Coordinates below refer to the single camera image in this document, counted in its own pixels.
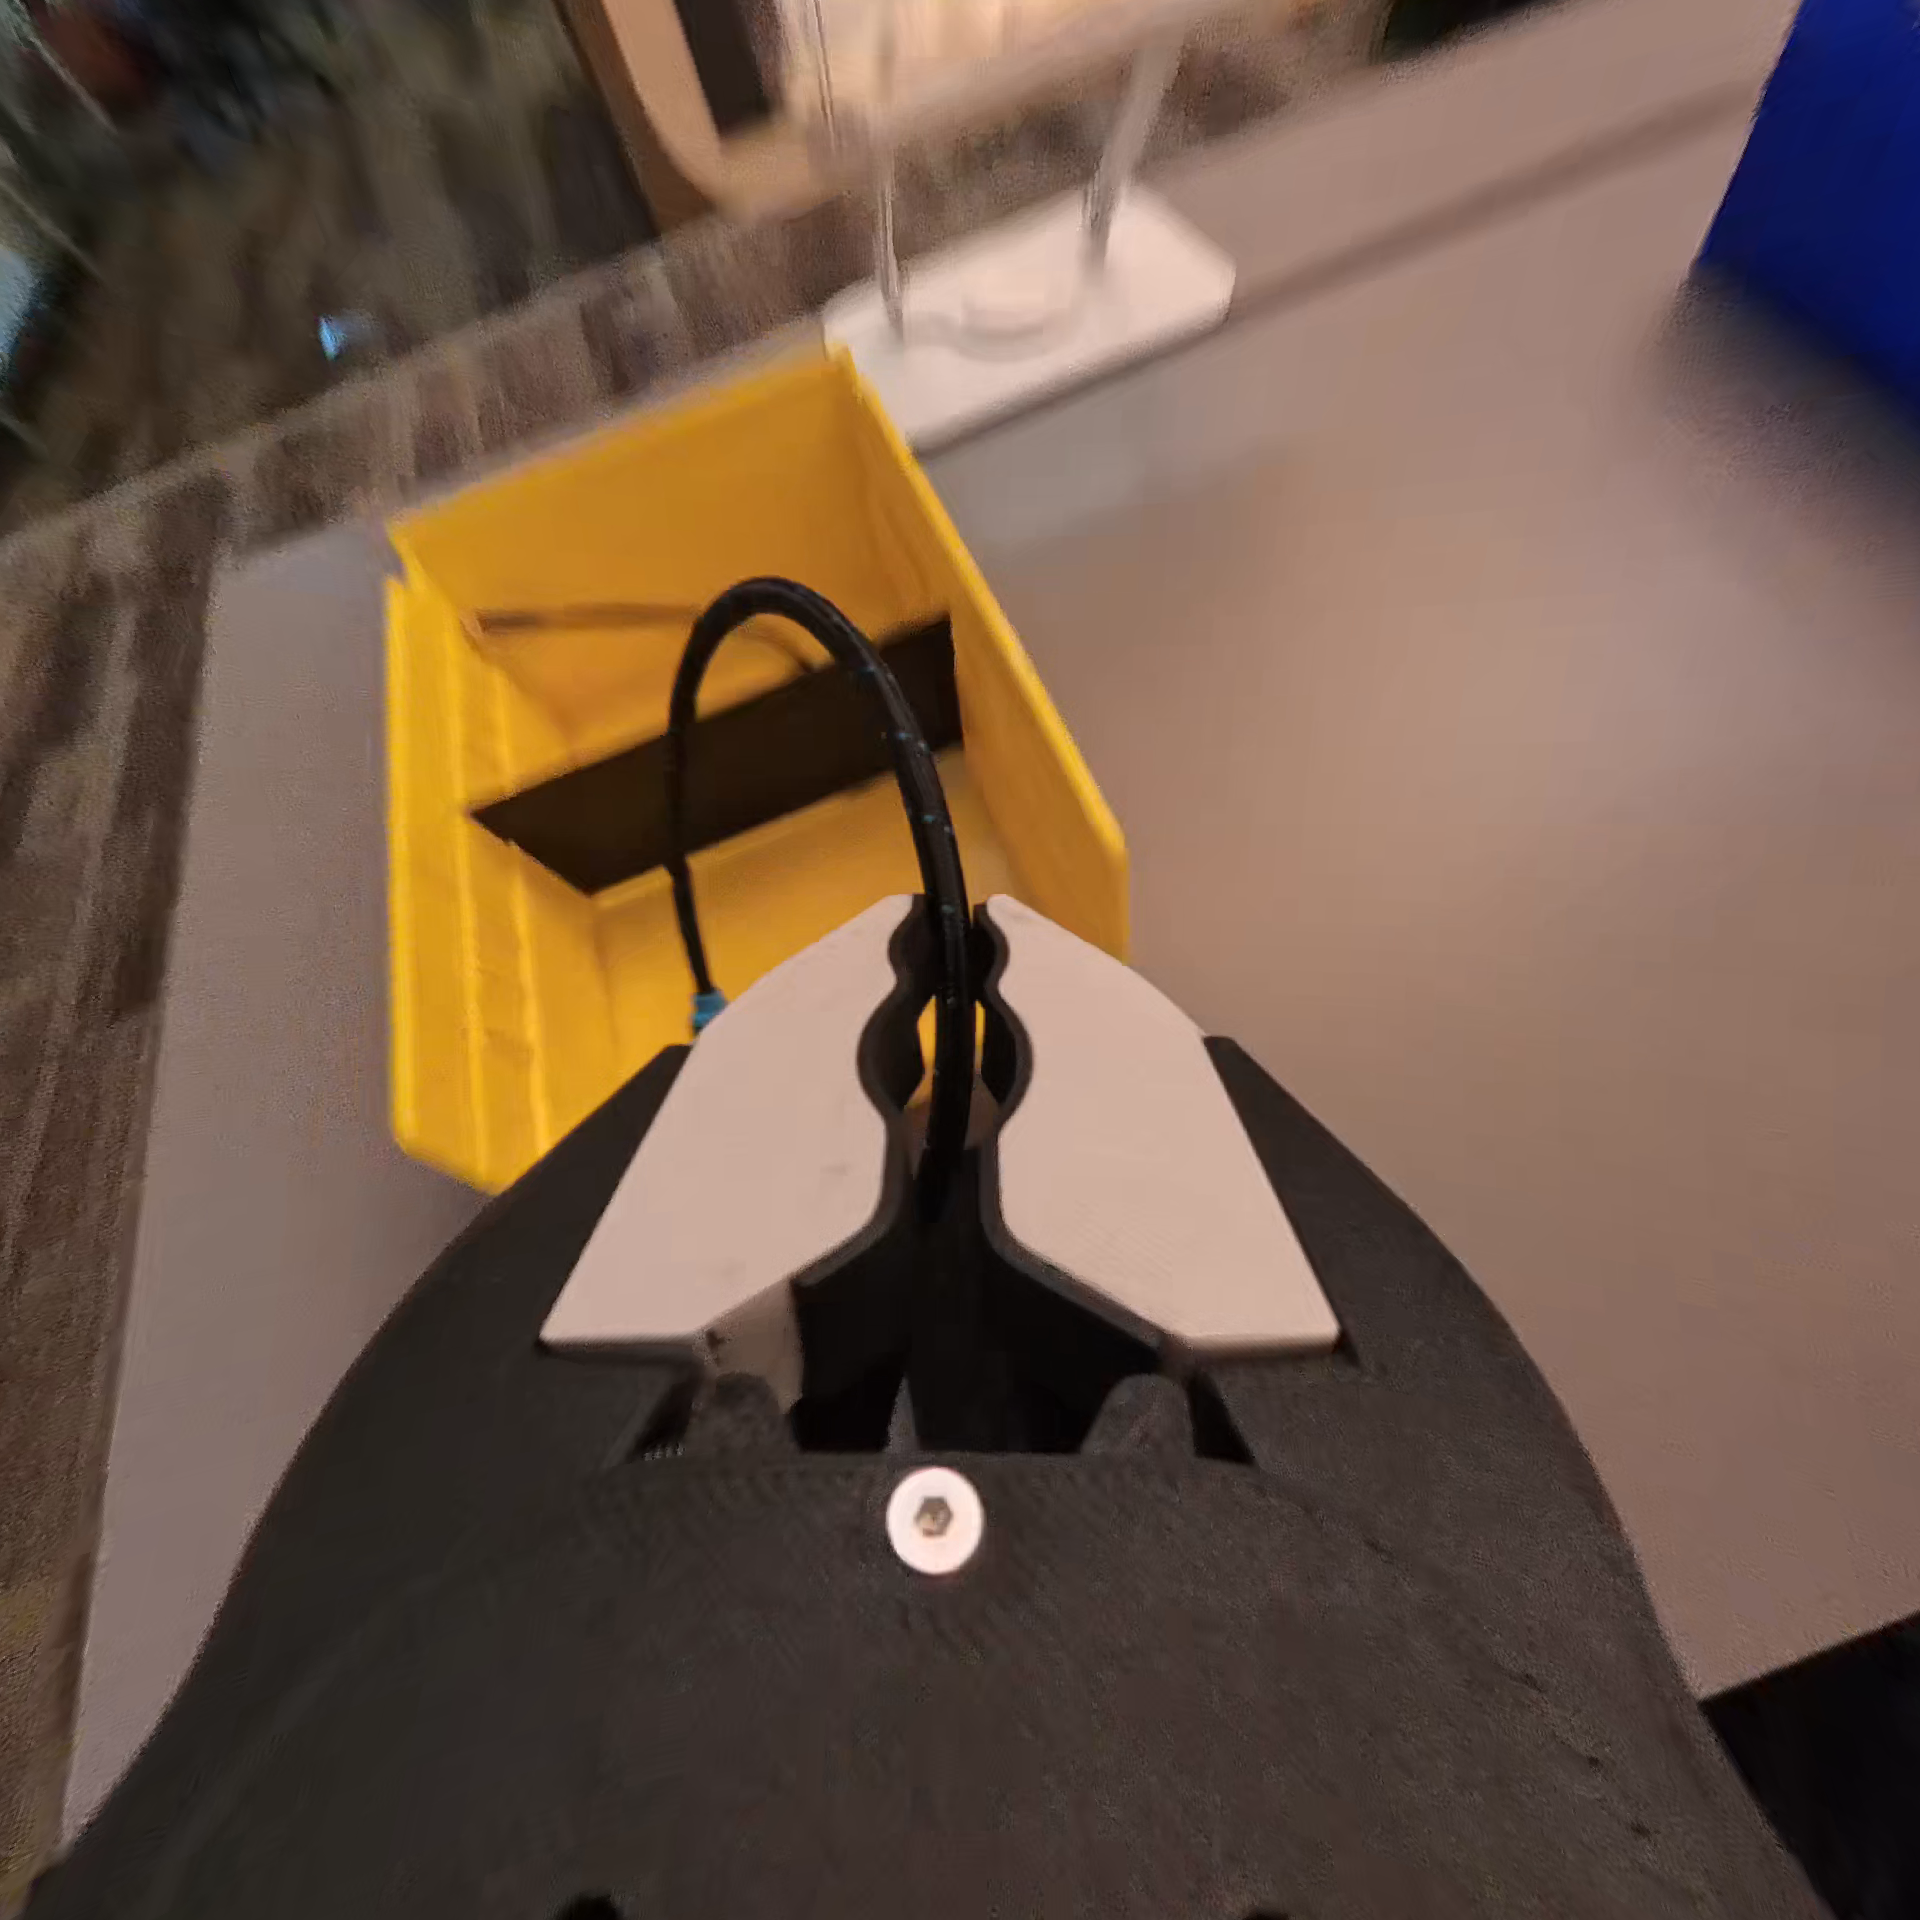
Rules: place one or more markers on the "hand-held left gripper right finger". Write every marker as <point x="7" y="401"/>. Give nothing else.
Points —
<point x="1139" y="1198"/>

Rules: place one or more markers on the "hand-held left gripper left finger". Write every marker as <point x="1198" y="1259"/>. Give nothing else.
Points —
<point x="739" y="1182"/>

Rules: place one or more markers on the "yellow plastic bin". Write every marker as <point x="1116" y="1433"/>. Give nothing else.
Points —
<point x="494" y="973"/>

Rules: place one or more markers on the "blue plastic bin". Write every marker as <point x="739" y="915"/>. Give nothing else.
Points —
<point x="1834" y="196"/>

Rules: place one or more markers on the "black bin divider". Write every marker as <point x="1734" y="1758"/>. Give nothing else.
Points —
<point x="779" y="764"/>

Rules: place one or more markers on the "white tablet stand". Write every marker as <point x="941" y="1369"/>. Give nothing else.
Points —
<point x="1054" y="303"/>

